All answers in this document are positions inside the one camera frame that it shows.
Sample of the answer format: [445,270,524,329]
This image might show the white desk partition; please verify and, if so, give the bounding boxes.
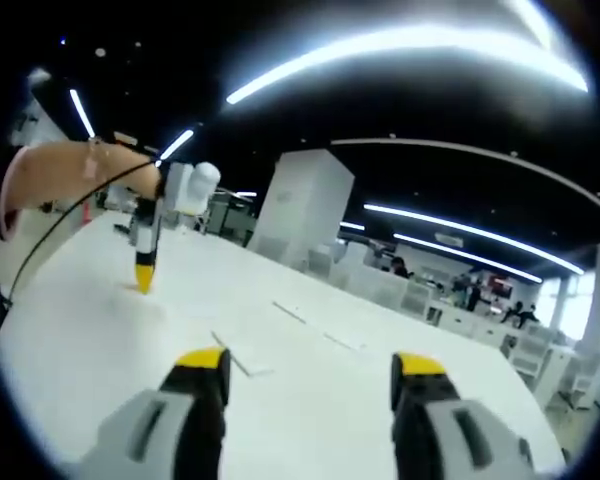
[329,264,411,309]

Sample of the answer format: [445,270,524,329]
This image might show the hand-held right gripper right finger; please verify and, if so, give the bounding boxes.
[389,351,539,480]

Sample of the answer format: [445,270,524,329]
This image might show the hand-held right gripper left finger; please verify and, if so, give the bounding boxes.
[72,346,232,480]

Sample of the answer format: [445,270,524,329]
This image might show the black cable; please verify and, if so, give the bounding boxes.
[0,157,164,309]

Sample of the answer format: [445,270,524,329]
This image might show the ceiling air vent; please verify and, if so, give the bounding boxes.
[432,232,466,249]

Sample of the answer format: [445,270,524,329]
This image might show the white ceiling light strip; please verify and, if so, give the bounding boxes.
[154,128,195,161]
[363,202,586,276]
[224,0,590,106]
[393,232,544,284]
[68,88,96,139]

